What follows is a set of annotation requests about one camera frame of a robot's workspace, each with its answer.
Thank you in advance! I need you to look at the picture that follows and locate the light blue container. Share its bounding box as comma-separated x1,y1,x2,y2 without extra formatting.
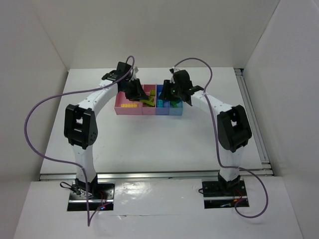
169,100,183,116

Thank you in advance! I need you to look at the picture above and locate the aluminium rail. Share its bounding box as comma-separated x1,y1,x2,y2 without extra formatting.
39,170,275,181

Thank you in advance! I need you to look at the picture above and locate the long yellow lego brick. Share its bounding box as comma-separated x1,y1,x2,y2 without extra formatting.
121,103,138,108

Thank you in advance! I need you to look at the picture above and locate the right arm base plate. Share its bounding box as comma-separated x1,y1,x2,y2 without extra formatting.
198,180,249,209

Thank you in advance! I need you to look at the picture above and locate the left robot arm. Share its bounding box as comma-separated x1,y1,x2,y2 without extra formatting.
64,62,148,194

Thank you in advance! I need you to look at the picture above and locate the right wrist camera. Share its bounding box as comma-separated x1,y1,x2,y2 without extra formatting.
169,66,180,84

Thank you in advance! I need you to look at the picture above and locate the lime long lego brick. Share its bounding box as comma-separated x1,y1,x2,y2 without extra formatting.
140,97,156,107

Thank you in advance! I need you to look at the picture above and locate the dark green lego plate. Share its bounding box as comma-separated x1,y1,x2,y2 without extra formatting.
170,101,180,108

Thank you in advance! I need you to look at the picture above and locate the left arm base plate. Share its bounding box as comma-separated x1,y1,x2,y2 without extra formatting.
60,182,115,212

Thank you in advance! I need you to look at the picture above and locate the blue purple container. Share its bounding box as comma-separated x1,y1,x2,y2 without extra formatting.
156,85,170,116

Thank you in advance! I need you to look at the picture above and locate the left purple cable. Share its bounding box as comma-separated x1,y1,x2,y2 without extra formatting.
23,55,136,227

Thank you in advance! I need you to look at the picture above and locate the narrow pink container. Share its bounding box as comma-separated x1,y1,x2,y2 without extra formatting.
142,84,156,115

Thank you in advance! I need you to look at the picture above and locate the large pink container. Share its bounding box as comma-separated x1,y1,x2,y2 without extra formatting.
114,92,143,115

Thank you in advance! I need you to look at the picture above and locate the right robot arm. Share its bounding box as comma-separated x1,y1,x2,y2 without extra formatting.
159,68,252,193

